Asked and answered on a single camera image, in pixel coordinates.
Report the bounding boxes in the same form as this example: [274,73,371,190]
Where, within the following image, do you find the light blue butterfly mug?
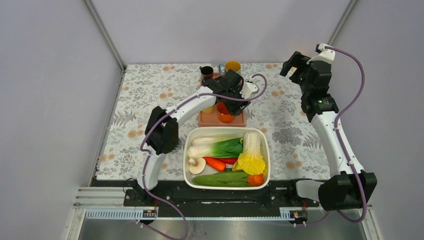
[218,60,242,76]

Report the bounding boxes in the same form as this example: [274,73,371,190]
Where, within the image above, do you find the yellow mug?
[201,106,214,115]

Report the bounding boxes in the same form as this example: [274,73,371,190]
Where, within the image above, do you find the toy mushroom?
[188,157,206,175]

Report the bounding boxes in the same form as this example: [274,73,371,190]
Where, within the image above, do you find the toy napa cabbage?
[232,131,268,175]

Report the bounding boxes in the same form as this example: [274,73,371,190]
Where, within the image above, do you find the toy green leafy vegetable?
[192,170,252,188]

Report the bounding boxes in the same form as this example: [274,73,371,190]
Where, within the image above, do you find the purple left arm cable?
[139,73,268,240]

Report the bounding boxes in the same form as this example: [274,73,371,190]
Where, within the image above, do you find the blue zigzag sponge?
[174,138,182,151]

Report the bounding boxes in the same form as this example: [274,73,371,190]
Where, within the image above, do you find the floral patterned table cloth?
[96,63,330,181]

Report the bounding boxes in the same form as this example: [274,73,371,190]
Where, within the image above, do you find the dark brown mug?
[199,66,214,82]

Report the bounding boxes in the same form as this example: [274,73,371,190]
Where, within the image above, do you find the salmon pink plastic tray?
[198,74,247,128]

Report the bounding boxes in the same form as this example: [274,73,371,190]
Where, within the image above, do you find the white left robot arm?
[132,70,259,206]

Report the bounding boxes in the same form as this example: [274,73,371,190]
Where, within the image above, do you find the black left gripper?
[223,85,251,117]

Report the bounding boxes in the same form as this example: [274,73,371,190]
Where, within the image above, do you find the toy red chili pepper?
[218,157,238,165]

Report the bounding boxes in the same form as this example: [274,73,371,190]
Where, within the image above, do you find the white rectangular vegetable bin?
[183,127,271,190]

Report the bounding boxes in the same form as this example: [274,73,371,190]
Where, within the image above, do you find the orange mug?
[216,102,236,124]

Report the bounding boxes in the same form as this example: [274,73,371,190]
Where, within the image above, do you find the toy orange tomato piece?
[247,174,264,187]

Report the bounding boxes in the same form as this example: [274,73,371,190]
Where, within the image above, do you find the toy white leek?
[192,137,243,147]

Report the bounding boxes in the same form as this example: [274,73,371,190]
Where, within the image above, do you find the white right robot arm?
[280,49,378,212]

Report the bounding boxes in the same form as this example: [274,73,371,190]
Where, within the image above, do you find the toy orange carrot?
[203,156,227,172]

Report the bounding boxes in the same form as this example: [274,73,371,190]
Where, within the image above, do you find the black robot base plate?
[120,178,319,218]

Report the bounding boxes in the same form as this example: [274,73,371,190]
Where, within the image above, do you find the aluminium front rail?
[72,187,374,222]

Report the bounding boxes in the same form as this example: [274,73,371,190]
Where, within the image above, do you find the toy bok choy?
[187,143,243,159]

